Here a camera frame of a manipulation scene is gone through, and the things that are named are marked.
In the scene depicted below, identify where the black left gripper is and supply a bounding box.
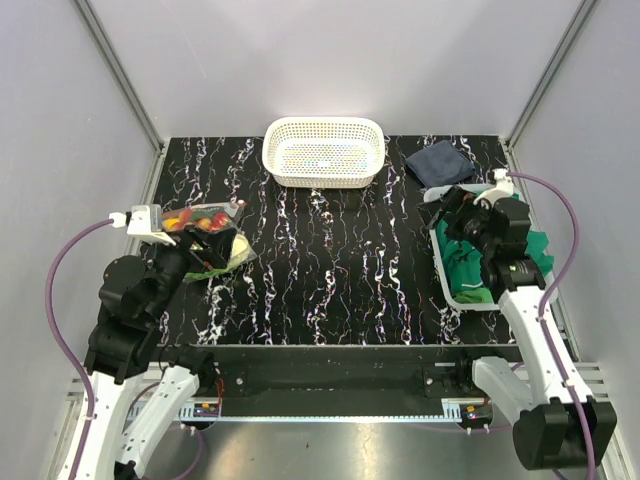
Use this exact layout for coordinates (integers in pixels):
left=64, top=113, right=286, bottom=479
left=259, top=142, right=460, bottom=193
left=145, top=222, right=237, bottom=321

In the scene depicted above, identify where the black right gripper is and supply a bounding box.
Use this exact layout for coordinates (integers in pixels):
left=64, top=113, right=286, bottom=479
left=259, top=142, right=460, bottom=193
left=414, top=185, right=497, bottom=256

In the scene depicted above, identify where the clear zip top bag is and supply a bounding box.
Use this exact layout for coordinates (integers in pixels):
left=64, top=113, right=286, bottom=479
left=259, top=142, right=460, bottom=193
left=161, top=200, right=257, bottom=283

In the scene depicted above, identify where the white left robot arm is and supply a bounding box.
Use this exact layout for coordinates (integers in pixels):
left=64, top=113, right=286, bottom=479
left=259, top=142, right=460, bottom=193
left=59, top=240, right=224, bottom=479

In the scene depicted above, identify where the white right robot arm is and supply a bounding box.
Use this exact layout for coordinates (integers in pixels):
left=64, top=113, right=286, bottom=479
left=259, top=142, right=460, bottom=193
left=419, top=185, right=617, bottom=478

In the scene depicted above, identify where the white laundry basket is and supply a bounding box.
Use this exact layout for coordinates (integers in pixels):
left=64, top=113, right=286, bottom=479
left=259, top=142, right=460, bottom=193
left=418, top=184, right=554, bottom=312

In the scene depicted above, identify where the dark blue folded cloth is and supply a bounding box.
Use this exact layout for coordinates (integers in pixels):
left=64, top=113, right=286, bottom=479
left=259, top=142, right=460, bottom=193
left=406, top=141, right=475, bottom=188

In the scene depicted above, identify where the green garment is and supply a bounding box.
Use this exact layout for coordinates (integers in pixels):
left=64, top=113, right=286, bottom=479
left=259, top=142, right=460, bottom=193
left=428, top=186, right=555, bottom=304

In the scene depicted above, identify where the black marble pattern mat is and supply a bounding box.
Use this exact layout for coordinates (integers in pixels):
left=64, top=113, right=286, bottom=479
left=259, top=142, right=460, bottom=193
left=154, top=135, right=515, bottom=346

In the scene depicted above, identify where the white perforated plastic basket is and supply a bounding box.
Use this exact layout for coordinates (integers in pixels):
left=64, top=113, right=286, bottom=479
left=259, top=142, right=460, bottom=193
left=262, top=116, right=386, bottom=189

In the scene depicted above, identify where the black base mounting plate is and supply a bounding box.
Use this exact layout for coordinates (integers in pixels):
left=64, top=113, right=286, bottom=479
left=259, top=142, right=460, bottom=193
left=207, top=344, right=521, bottom=419

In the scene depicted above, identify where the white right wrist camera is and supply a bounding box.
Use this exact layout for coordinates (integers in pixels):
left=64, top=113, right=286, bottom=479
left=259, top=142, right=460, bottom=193
left=473, top=169, right=514, bottom=210

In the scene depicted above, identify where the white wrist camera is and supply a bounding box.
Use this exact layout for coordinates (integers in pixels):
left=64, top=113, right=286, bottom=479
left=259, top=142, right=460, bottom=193
left=473, top=169, right=514, bottom=210
left=108, top=204, right=177, bottom=247

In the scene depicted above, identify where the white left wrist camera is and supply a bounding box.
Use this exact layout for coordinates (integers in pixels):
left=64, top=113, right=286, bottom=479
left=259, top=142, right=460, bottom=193
left=108, top=204, right=177, bottom=247

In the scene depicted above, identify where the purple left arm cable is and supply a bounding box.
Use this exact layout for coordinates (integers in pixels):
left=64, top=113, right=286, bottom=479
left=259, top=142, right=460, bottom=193
left=45, top=219, right=117, bottom=480

